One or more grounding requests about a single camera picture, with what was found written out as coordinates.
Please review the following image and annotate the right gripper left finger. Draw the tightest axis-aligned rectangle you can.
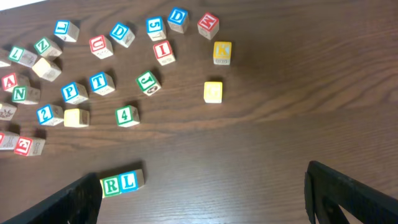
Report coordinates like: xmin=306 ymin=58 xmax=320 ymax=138
xmin=6 ymin=173 xmax=103 ymax=224

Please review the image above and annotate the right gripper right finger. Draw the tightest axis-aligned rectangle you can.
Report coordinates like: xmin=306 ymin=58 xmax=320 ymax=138
xmin=304 ymin=161 xmax=397 ymax=224

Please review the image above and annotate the green R block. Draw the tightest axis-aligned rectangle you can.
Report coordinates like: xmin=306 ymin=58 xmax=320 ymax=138
xmin=100 ymin=175 xmax=121 ymax=198

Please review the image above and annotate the blue L block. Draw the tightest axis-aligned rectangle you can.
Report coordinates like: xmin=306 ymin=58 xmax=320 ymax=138
xmin=119 ymin=169 xmax=145 ymax=194

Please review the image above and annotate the red 3 block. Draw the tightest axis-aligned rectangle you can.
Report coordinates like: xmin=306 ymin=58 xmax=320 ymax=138
xmin=14 ymin=136 xmax=45 ymax=156

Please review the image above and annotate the blue 2 block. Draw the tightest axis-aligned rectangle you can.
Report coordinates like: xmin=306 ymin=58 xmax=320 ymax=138
xmin=36 ymin=104 xmax=64 ymax=126

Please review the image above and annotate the green 4 block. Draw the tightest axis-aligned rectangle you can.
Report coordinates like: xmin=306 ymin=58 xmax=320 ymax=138
xmin=115 ymin=105 xmax=140 ymax=128

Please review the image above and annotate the blue P block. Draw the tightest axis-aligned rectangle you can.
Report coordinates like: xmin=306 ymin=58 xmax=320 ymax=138
xmin=61 ymin=82 xmax=89 ymax=105

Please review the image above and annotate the blue T block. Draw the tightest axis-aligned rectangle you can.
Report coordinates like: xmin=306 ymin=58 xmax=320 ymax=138
xmin=90 ymin=72 xmax=116 ymax=96

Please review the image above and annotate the green N block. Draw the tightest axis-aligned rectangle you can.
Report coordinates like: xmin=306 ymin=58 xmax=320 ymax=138
xmin=12 ymin=86 xmax=40 ymax=105

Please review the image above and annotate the yellow S block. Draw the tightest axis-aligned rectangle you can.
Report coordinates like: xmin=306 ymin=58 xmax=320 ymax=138
xmin=32 ymin=58 xmax=62 ymax=82

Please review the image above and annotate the green J block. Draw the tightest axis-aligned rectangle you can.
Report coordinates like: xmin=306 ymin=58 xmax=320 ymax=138
xmin=136 ymin=70 xmax=162 ymax=96

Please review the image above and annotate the red A block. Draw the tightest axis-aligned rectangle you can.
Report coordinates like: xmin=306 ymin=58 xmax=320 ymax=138
xmin=1 ymin=73 xmax=30 ymax=93

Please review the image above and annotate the yellow block right lower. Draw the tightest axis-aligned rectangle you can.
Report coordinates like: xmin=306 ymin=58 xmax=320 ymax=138
xmin=203 ymin=82 xmax=223 ymax=103

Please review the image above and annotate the red U block upper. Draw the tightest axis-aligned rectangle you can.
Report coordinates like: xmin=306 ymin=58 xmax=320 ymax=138
xmin=89 ymin=35 xmax=114 ymax=59

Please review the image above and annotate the green Z block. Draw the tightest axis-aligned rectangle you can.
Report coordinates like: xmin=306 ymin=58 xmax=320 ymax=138
xmin=34 ymin=37 xmax=63 ymax=61

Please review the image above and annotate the green L block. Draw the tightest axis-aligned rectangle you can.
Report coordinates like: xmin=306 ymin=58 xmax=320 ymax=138
xmin=8 ymin=45 xmax=38 ymax=68

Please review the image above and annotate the red I block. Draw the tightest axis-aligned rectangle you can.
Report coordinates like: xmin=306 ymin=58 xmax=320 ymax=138
xmin=153 ymin=40 xmax=175 ymax=66

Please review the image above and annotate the yellow K block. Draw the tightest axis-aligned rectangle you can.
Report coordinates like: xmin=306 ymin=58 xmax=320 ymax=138
xmin=213 ymin=41 xmax=232 ymax=65

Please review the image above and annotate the blue D block left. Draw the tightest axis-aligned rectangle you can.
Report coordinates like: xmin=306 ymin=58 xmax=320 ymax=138
xmin=109 ymin=22 xmax=135 ymax=48

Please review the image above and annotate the blue d block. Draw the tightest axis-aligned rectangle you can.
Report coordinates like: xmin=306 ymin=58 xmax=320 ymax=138
xmin=167 ymin=7 xmax=189 ymax=34
xmin=109 ymin=22 xmax=135 ymax=48

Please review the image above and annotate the blue block top centre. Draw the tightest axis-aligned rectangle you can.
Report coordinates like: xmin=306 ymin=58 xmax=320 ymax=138
xmin=53 ymin=20 xmax=80 ymax=42

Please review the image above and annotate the blue 5 block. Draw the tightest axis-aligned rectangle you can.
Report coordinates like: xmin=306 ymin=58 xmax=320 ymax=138
xmin=146 ymin=16 xmax=167 ymax=42

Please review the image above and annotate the red M block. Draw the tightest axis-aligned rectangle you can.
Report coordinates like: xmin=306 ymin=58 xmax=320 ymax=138
xmin=197 ymin=12 xmax=220 ymax=40

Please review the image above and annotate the blue D block right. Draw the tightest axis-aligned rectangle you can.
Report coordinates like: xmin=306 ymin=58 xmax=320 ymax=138
xmin=167 ymin=7 xmax=189 ymax=34

